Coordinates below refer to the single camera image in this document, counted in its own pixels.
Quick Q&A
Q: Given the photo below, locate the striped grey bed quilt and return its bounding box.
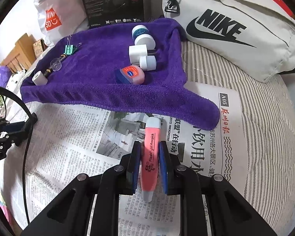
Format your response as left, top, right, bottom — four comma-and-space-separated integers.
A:
182, 41, 295, 235

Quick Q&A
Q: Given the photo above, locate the black cable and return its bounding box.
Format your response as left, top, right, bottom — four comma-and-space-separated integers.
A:
0, 84, 34, 224

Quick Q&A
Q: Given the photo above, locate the white blue cylindrical bottle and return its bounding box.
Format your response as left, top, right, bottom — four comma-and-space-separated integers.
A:
132, 25, 156, 50

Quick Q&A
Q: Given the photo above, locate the green binder clip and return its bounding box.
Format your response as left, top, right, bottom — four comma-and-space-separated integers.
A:
71, 43, 82, 54
64, 35, 73, 55

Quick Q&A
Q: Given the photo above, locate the wooden chair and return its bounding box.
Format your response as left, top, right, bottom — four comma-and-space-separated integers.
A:
0, 33, 36, 74

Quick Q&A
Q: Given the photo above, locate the white power plug adapter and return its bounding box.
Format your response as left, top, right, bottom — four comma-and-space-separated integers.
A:
128, 44, 156, 65

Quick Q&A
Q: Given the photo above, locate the grey Nike waist bag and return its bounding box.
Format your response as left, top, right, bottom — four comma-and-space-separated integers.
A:
162, 0, 295, 82

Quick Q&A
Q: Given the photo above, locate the purple plush toy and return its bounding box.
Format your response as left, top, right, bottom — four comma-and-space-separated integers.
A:
0, 66, 12, 88

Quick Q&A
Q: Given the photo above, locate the black headset box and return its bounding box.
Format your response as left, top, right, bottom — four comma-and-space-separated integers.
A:
82, 0, 151, 28

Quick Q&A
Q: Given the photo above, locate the brown patterned notebook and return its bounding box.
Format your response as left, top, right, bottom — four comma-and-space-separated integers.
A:
32, 38, 48, 59

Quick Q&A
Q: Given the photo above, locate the pink highlighter pen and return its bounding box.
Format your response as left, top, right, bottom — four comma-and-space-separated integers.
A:
141, 117, 161, 202

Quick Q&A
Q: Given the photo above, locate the small white round bottle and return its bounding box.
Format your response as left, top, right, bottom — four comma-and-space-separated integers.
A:
139, 55, 157, 71

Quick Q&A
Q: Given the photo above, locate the purple towel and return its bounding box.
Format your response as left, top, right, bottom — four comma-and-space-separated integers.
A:
20, 18, 219, 131

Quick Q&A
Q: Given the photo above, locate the white tape roll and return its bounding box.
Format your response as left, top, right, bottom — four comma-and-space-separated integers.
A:
32, 71, 48, 86

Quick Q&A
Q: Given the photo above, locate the newspaper sheet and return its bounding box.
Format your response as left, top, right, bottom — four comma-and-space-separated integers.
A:
0, 82, 247, 228

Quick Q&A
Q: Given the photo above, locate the white black spotted pillow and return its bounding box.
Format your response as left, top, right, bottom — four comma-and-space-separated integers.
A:
6, 70, 26, 93

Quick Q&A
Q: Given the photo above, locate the Vaseline jar blue lid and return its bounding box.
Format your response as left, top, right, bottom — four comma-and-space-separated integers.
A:
115, 65, 145, 85

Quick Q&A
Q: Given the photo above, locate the white Miniso plastic bag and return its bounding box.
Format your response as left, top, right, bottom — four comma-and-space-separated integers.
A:
34, 0, 88, 46

